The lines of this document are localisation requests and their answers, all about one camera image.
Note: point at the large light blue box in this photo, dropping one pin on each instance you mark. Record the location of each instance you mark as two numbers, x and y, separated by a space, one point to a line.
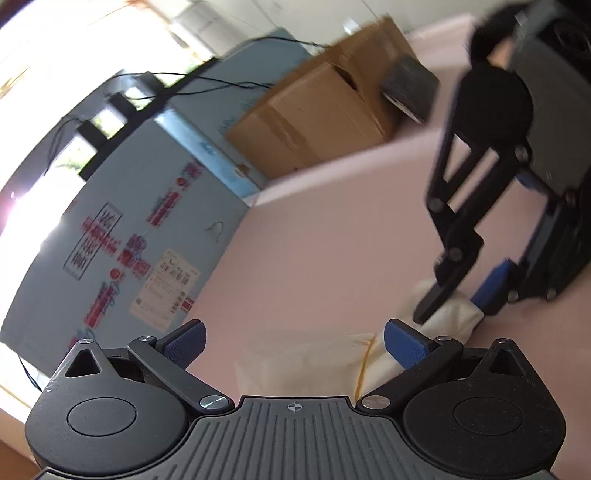
152 184

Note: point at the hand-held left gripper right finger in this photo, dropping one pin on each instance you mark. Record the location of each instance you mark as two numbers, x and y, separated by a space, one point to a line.
406 344

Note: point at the white fabric shopping bag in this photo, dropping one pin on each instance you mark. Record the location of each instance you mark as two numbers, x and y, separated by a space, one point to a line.
314 360

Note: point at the taped brown cardboard box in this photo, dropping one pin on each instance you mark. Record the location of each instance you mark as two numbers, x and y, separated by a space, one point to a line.
314 120

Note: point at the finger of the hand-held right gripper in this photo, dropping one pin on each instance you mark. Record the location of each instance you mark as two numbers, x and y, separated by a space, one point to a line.
491 286
455 258

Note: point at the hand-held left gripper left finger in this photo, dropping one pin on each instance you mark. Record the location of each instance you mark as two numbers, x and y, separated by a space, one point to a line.
187 344

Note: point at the plain light blue box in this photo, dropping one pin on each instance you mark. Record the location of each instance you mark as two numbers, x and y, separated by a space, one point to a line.
203 138

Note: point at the dark grey flat case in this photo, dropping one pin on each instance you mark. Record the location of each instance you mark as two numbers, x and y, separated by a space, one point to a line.
411 87

